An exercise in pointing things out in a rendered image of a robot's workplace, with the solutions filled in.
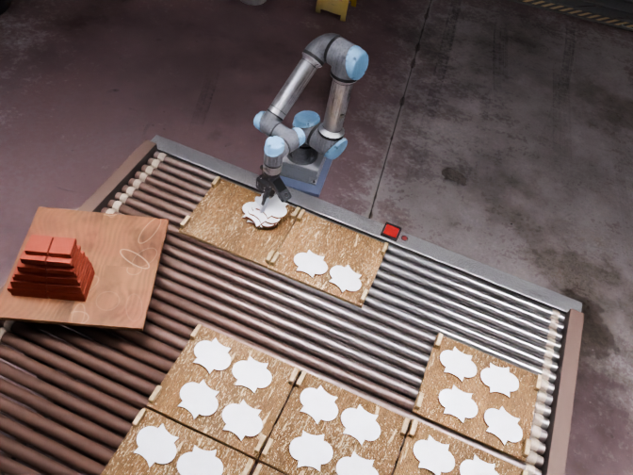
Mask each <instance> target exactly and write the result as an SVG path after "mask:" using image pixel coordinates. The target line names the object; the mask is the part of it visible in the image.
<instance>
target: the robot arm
mask: <svg viewBox="0 0 633 475"><path fill-rule="evenodd" d="M325 62H326V63H328V64H329V65H331V66H332V67H331V77H332V78H333V82H332V85H331V90H330V95H329V99H328V104H327V108H326V112H325V117H324V121H323V123H321V122H320V118H319V115H318V114H317V113H315V112H314V111H310V110H307V111H301V112H299V113H298V114H296V116H295V117H294V122H293V128H292V129H289V128H288V127H287V126H285V125H284V124H282V121H283V119H284V117H285V116H286V114H287V113H288V111H289V110H290V108H291V107H292V106H293V105H294V103H295V102H296V100H297V99H298V97H299V96H300V94H301V92H302V91H303V89H304V88H305V86H306V85H307V84H308V82H309V81H310V79H311V78H312V76H313V75H314V73H315V72H316V70H317V68H321V67H322V66H323V64H324V63H325ZM367 66H368V54H367V52H366V51H365V50H363V49H362V48H361V47H360V46H358V45H355V44H354V43H352V42H350V41H348V40H346V39H344V38H342V37H341V36H340V35H338V34H335V33H326V34H323V35H321V36H319V37H317V38H315V39H314V40H312V41H311V42H310V43H309V44H308V45H307V46H306V47H305V49H304V50H303V52H302V58H301V60H300V62H299V63H298V65H297V66H296V68H295V69H294V71H293V72H292V74H291V75H290V76H289V77H288V79H287V80H286V82H285V83H284V85H283V87H282V88H281V90H280V91H279V93H278V94H277V96H276V97H275V99H274V100H273V102H272V103H271V105H270V106H269V108H268V110H267V111H260V112H259V113H258V114H256V116H255V117H254V120H253V124H254V126H255V127H256V128H257V129H258V130H260V132H262V133H264V134H265V135H267V136H268V137H269V138H267V140H266V144H265V147H264V151H265V152H264V165H261V166H260V169H261V170H262V171H263V172H262V174H261V175H259V177H260V178H259V177H257V178H256V187H257V188H258V189H259V190H260V191H262V192H265V193H263V194H262V195H261V197H258V196H256V197H255V201H256V202H257V203H258V205H259V206H260V213H263V212H264V211H265V209H266V207H267V204H268V202H269V200H270V199H269V196H272V195H274V194H275V193H276V194H277V196H278V197H279V199H280V200H281V202H282V203H284V202H286V201H287V200H289V199H290V198H291V197H292V195H291V193H290V192H289V190H288V189H287V187H286V186H285V184H284V182H283V180H282V179H281V177H280V175H281V171H282V166H283V158H284V157H285V156H287V158H288V159H289V160H290V161H291V162H293V163H295V164H298V165H310V164H312V163H314V162H315V161H316V160H317V155H318V153H320V154H322V155H323V156H324V157H327V158H328V159H330V160H333V159H336V158H337V157H339V156H340V155H341V154H342V153H343V151H344V150H345V148H346V147H347V144H348V141H347V140H346V138H344V134H345V129H344V128H343V123H344V120H345V116H346V112H347V108H348V104H349V98H350V94H351V90H352V86H353V83H355V82H356V81H357V80H359V79H360V78H361V77H362V76H363V75H364V74H365V71H366V69H367ZM257 182H258V186H257Z"/></svg>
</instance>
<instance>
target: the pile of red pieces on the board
mask: <svg viewBox="0 0 633 475"><path fill-rule="evenodd" d="M94 273H95V272H94V269H93V266H92V265H91V262H89V259H88V257H87V256H85V252H84V251H81V247H80V245H76V238H70V237H50V236H39V235H31V237H30V239H29V241H28V242H27V243H26V245H25V247H24V250H23V253H22V254H21V256H20V258H19V261H18V263H17V266H16V268H15V270H14V272H13V274H12V277H11V279H10V282H9V284H8V292H10V293H11V295H14V296H26V297H36V298H46V299H48V297H49V298H50V299H60V300H70V301H80V302H85V301H86V299H87V297H88V294H89V288H90V285H91V282H92V279H93V276H94Z"/></svg>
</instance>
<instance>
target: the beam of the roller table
mask: <svg viewBox="0 0 633 475"><path fill-rule="evenodd" d="M151 141H152V142H154V143H156V144H157V152H159V153H164V154H166V155H168V156H171V157H173V158H176V159H178V160H181V161H183V162H186V163H187V164H190V165H192V166H195V167H197V168H200V169H202V170H205V171H207V172H211V173H213V174H215V175H218V176H220V177H223V178H225V179H228V180H230V181H233V182H235V183H238V184H239V185H242V186H244V187H247V188H251V189H253V190H256V191H258V192H261V193H265V192H262V191H260V190H259V189H258V188H257V187H256V178H257V177H259V175H258V174H256V173H253V172H249V171H247V170H244V169H242V168H239V167H237V166H235V165H232V164H230V163H227V162H225V161H222V160H220V159H217V158H215V157H212V156H209V155H207V154H204V153H202V152H199V151H196V150H194V149H191V148H189V147H186V146H185V145H182V144H180V143H177V142H175V141H172V140H170V139H166V138H163V137H160V136H158V135H156V136H155V137H154V138H153V139H152V140H151ZM259 178H260V177H259ZM286 187H287V189H288V190H289V192H290V193H291V195H292V197H291V198H290V199H289V200H287V201H286V202H285V203H287V204H290V205H293V206H295V207H300V209H304V210H305V211H308V212H310V213H313V214H315V215H318V216H319V217H322V218H324V219H327V220H329V221H333V222H336V223H338V224H341V225H343V226H346V227H348V228H350V229H352V230H355V231H357V232H360V233H362V234H365V235H367V236H370V237H372V238H375V239H378V240H380V241H383V242H387V243H388V244H390V245H393V246H395V247H398V248H400V249H402V250H405V251H407V252H410V253H412V254H416V255H419V256H421V257H424V258H426V259H428V260H430V261H433V262H435V263H438V264H440V265H443V266H445V267H448V268H450V269H453V270H456V271H458V272H461V273H463V274H466V275H468V276H471V277H473V278H476V279H478V280H480V281H482V282H485V283H487V284H490V285H492V286H495V287H499V288H501V289H504V290H506V291H509V292H510V293H513V294H515V295H518V296H520V297H523V298H525V299H528V300H530V301H533V302H535V303H538V304H541V305H543V306H546V307H548V308H551V309H556V310H558V311H560V312H561V313H562V314H566V313H567V312H568V311H569V310H570V309H571V308H572V309H575V310H576V311H579V312H581V309H582V303H581V302H579V301H576V300H574V299H571V298H569V297H566V296H564V295H561V294H559V293H557V292H554V291H552V290H549V289H547V288H544V287H540V286H538V285H535V284H533V283H531V282H529V281H526V280H524V279H521V278H518V277H516V276H513V275H511V274H508V273H506V272H504V271H502V270H498V269H495V268H493V267H490V266H488V265H485V264H482V263H480V262H478V261H476V260H473V259H471V258H468V257H466V256H463V255H461V254H457V253H454V252H452V251H450V250H447V249H445V248H442V247H440V246H437V245H435V244H432V243H430V242H427V241H426V240H423V239H421V238H418V237H414V236H411V235H409V234H406V233H404V232H401V231H400V234H399V236H398V240H397V241H393V240H392V239H389V238H387V237H383V236H381V231H382V229H383V227H384V224H382V223H380V222H377V221H373V220H371V219H369V218H366V217H364V216H361V215H359V214H356V213H354V212H351V211H349V210H346V209H345V208H342V207H339V206H337V205H333V204H330V203H328V202H325V201H323V200H320V199H318V198H316V197H314V196H311V195H309V194H306V193H303V192H301V191H298V190H296V189H293V188H290V187H288V186H286ZM401 236H406V237H407V238H408V240H407V241H404V240H402V239H401Z"/></svg>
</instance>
